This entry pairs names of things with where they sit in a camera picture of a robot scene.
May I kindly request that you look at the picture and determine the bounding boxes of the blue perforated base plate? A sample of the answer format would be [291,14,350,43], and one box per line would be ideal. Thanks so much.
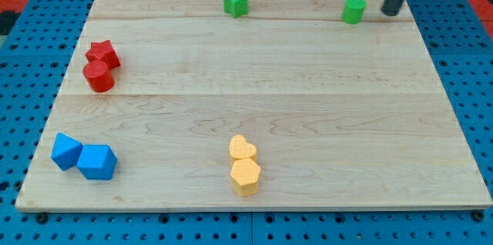
[1,0,492,244]

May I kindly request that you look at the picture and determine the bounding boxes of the wooden board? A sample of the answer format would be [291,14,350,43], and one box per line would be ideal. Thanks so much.
[16,0,492,213]

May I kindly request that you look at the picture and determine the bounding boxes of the yellow heart block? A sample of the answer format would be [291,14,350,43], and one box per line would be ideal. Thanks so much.
[229,135,257,161]

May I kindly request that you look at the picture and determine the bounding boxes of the yellow hexagon block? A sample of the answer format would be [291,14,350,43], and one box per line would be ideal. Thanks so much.
[230,158,261,196]

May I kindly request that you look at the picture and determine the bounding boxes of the blue triangular block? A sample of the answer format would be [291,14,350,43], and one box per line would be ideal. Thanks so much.
[51,133,83,171]

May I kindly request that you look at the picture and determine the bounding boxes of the red star block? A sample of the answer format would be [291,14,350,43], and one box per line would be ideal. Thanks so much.
[85,40,121,69]

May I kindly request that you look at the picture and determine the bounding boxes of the green star block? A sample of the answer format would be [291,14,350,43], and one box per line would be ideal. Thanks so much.
[223,0,249,18]

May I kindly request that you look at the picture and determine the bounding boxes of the blue pentagon block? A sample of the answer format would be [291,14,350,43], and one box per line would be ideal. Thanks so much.
[76,144,117,180]

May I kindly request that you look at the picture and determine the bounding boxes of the green cylinder block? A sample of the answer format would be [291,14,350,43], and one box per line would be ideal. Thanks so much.
[341,0,367,25]

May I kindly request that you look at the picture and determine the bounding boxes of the red cylinder block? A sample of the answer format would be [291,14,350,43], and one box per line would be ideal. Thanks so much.
[82,60,115,92]

